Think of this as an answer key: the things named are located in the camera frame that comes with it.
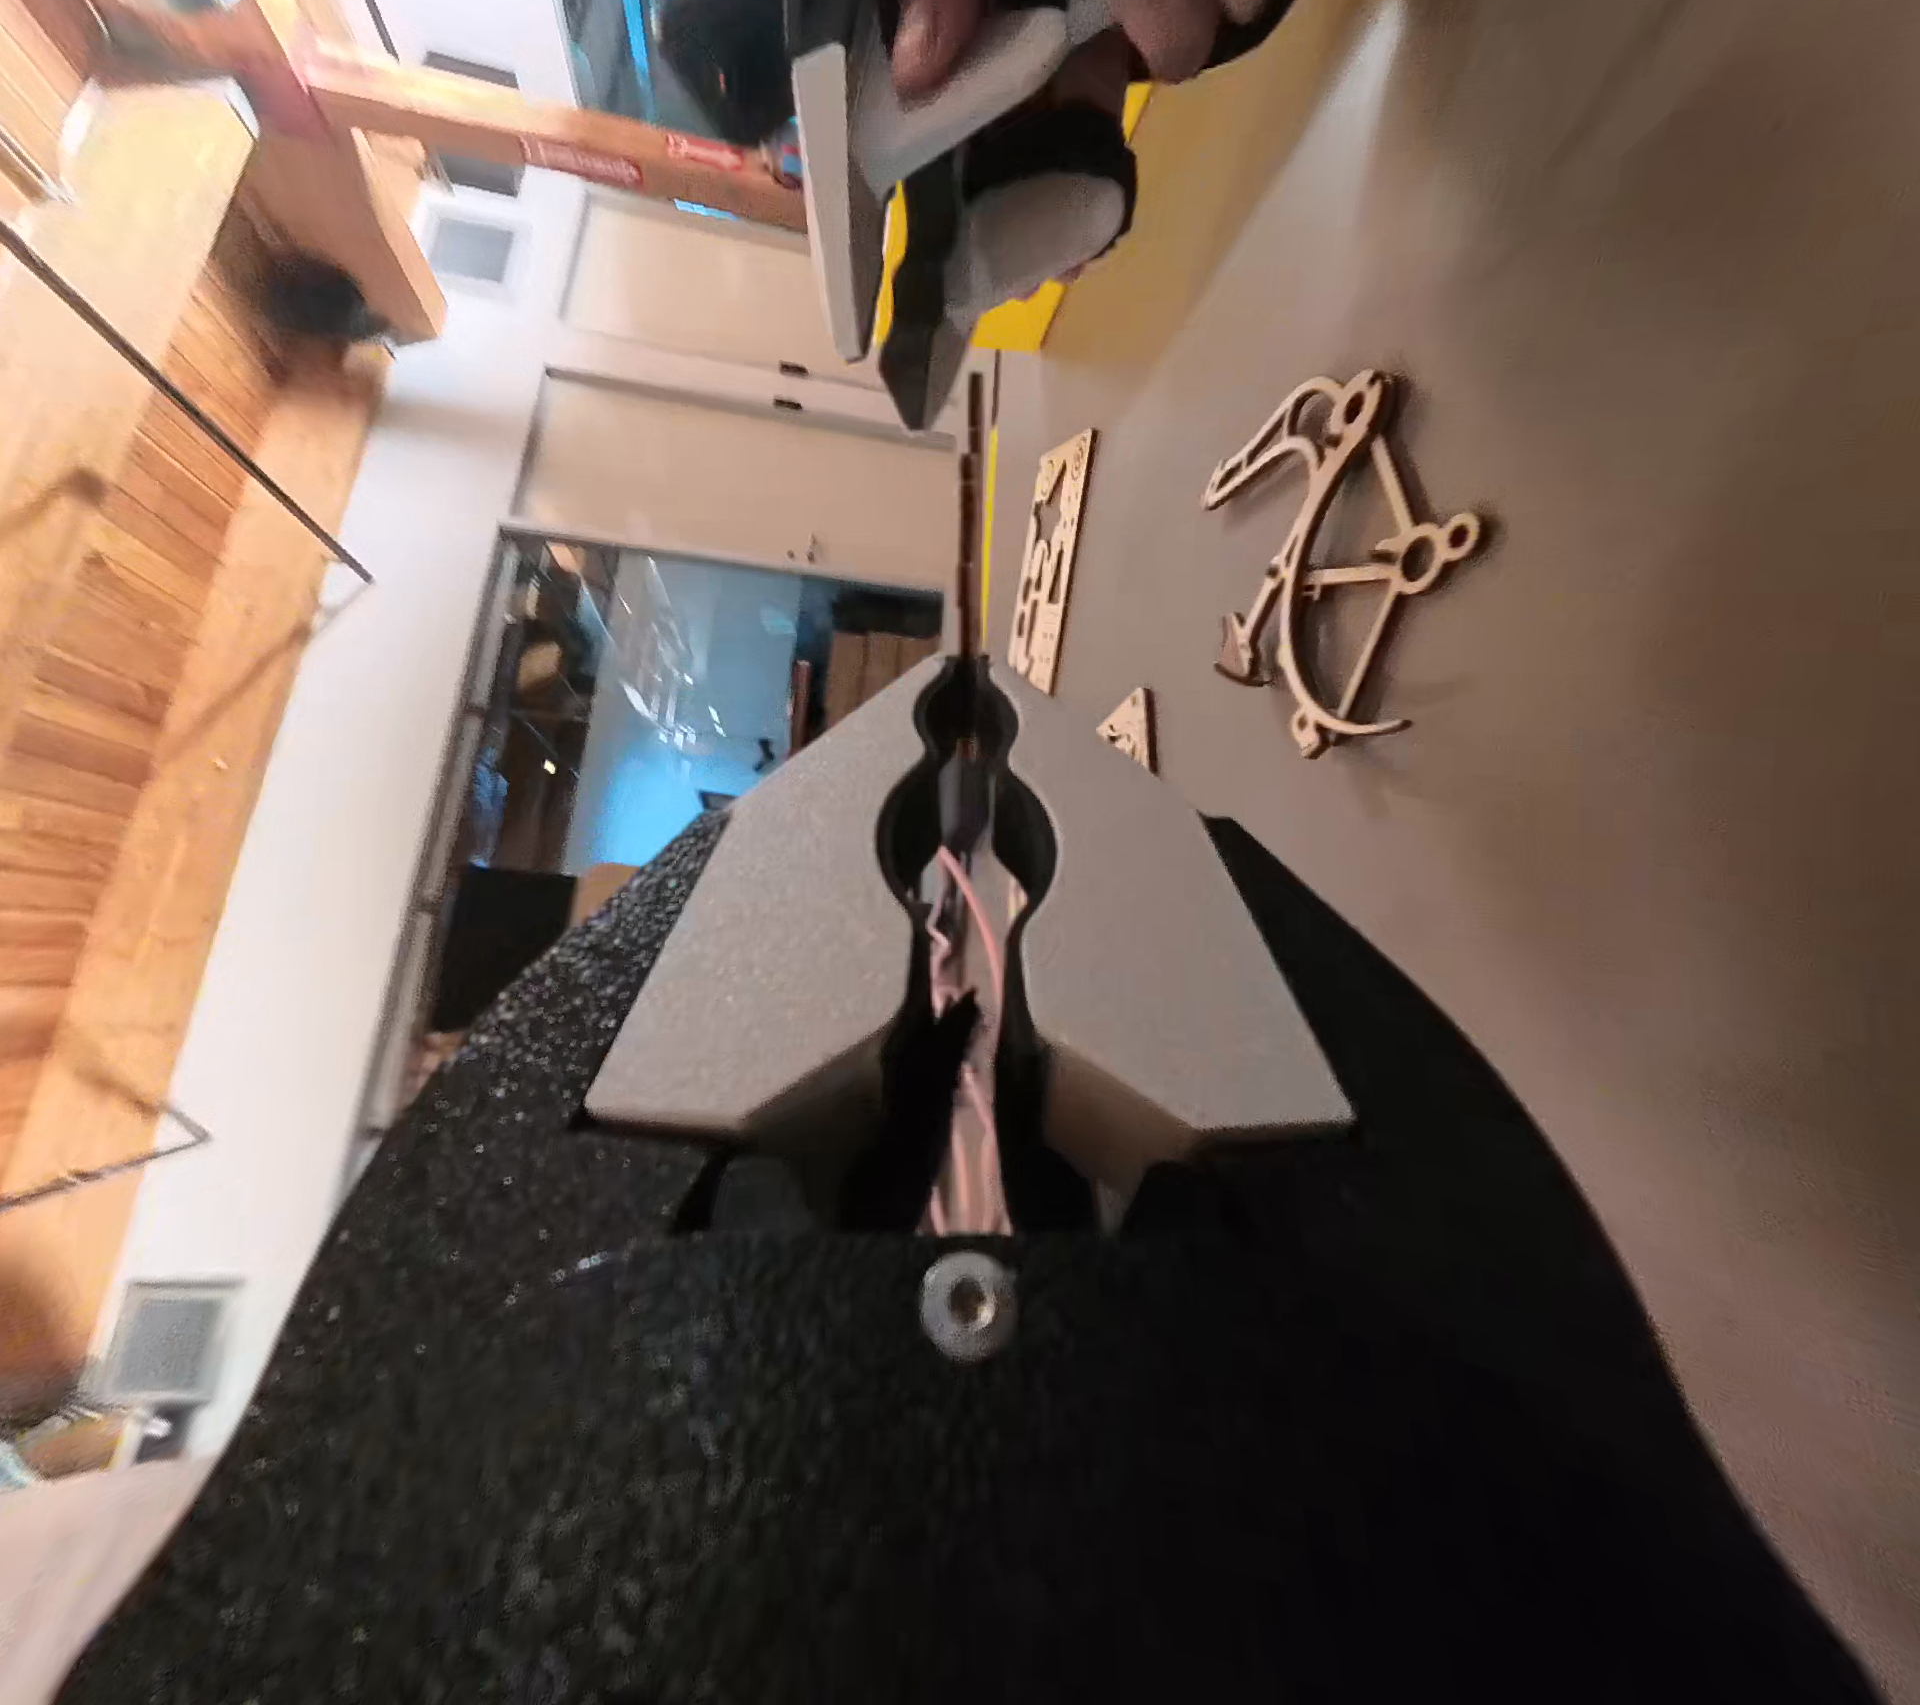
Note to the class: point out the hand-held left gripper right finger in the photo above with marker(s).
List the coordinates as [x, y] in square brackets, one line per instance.
[1184, 970]

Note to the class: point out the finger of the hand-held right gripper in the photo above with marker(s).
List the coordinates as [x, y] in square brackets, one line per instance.
[930, 294]
[848, 205]

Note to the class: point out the yellow plastic bin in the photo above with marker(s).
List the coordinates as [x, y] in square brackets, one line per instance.
[1028, 319]

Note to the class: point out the wall air vent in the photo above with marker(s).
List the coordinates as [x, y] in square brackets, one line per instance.
[472, 250]

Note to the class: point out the small wooden parts sheet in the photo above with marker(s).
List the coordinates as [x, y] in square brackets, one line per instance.
[1051, 663]

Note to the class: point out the bow-shaped wooden model part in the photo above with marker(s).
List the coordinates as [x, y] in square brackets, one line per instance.
[1286, 581]

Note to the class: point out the triangular wooden piece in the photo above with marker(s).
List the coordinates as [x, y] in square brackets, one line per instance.
[1137, 736]

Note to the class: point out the wooden post red signs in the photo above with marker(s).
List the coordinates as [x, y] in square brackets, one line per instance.
[451, 138]

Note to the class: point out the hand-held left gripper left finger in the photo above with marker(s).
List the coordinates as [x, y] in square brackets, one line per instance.
[750, 970]

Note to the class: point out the large wooden parts sheet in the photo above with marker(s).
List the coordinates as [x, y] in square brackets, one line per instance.
[976, 505]

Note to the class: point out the white door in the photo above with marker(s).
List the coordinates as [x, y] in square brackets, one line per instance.
[675, 460]
[675, 280]

